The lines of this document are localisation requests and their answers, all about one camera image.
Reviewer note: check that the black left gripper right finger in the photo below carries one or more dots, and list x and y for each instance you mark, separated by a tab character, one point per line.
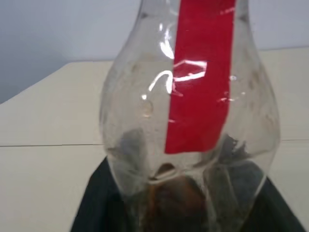
275	215

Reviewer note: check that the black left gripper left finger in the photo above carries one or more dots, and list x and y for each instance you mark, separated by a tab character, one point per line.
96	205

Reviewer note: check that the clear bottle with red strip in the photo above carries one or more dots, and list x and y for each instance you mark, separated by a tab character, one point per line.
198	96

